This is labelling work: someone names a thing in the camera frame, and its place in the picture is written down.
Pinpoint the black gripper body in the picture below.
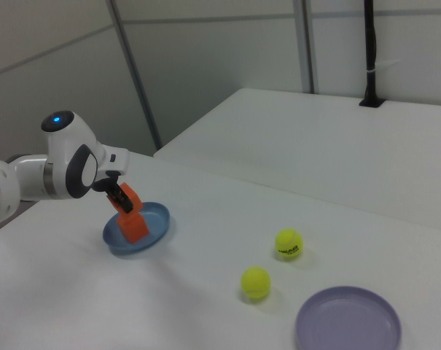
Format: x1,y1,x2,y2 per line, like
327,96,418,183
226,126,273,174
90,175,121,193

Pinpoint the orange foam cube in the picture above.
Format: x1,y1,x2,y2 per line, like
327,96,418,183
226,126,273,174
116,211,150,244
117,182,144,216

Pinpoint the plain yellow tennis ball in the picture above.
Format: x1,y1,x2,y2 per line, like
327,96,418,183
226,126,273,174
240,265,271,300

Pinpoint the yellow tennis ball black print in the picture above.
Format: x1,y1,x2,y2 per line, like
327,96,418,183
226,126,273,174
274,227,304,262

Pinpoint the blue plastic plate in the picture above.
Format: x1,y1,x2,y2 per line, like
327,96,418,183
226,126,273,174
102,201,171,256

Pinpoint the purple plastic plate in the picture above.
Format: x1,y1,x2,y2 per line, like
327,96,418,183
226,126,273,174
294,286,402,350

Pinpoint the grey partition post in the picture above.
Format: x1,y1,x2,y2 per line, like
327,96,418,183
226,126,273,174
300,0,321,94
109,0,163,151

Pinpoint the white cable tie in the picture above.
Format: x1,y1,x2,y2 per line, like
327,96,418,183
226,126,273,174
365,58,403,74

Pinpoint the black camera pole with base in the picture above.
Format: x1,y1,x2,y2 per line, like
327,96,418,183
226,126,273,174
358,0,385,109

